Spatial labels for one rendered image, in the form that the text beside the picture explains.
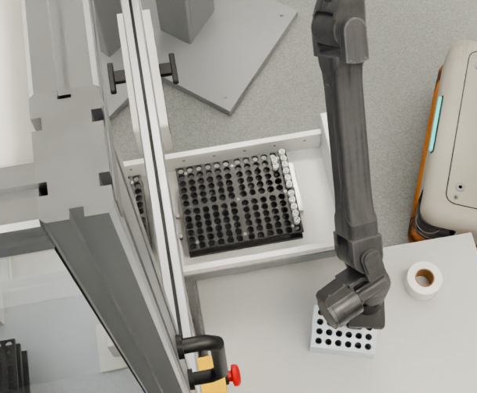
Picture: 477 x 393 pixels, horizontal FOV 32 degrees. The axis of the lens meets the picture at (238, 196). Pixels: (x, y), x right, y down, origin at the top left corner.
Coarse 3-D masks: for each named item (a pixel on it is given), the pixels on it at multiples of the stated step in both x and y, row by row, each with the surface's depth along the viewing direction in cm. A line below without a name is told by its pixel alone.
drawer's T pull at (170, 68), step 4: (168, 56) 176; (172, 56) 176; (172, 60) 176; (160, 64) 175; (164, 64) 175; (168, 64) 175; (172, 64) 175; (160, 68) 175; (164, 68) 175; (168, 68) 175; (172, 68) 175; (176, 68) 175; (160, 72) 175; (164, 72) 175; (168, 72) 175; (172, 72) 174; (176, 72) 175; (172, 76) 174; (176, 76) 174; (176, 80) 174
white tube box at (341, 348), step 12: (312, 324) 166; (324, 324) 164; (348, 324) 166; (312, 336) 163; (324, 336) 163; (336, 336) 163; (348, 336) 166; (360, 336) 165; (372, 336) 163; (312, 348) 163; (324, 348) 162; (336, 348) 162; (348, 348) 162; (360, 348) 162; (372, 348) 162
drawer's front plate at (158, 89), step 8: (144, 16) 178; (144, 24) 178; (152, 32) 177; (152, 40) 176; (152, 48) 175; (152, 56) 174; (152, 64) 173; (152, 72) 173; (160, 80) 172; (160, 88) 171; (160, 96) 170; (160, 104) 170; (160, 112) 169; (160, 120) 168; (168, 128) 169; (168, 136) 172; (168, 144) 175
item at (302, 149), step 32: (192, 160) 171; (256, 160) 174; (288, 160) 174; (320, 160) 174; (320, 192) 171; (320, 224) 168; (224, 256) 166; (256, 256) 160; (288, 256) 161; (320, 256) 164
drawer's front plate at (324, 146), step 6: (324, 114) 168; (324, 120) 167; (318, 126) 173; (324, 126) 167; (324, 132) 167; (324, 138) 168; (324, 144) 169; (324, 150) 171; (324, 156) 172; (324, 162) 173; (330, 162) 166; (330, 168) 167; (330, 174) 168; (330, 180) 169; (330, 186) 171
